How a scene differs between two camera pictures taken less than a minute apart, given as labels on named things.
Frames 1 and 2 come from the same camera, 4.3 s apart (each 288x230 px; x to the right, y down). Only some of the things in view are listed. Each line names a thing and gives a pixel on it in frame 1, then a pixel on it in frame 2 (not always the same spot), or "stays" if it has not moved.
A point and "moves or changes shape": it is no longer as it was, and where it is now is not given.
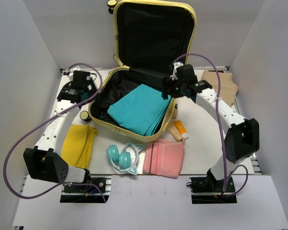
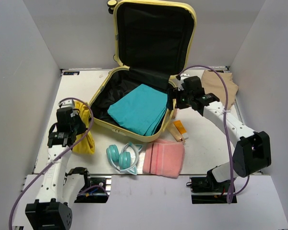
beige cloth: (228, 89) stays
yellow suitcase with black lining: (150, 36) stays
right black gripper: (168, 83) → (174, 93)
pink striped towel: (163, 157) stays
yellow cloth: (77, 145) moves or changes shape
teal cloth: (142, 109) stays
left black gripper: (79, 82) → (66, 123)
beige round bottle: (175, 114) stays
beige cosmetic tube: (175, 132) stays
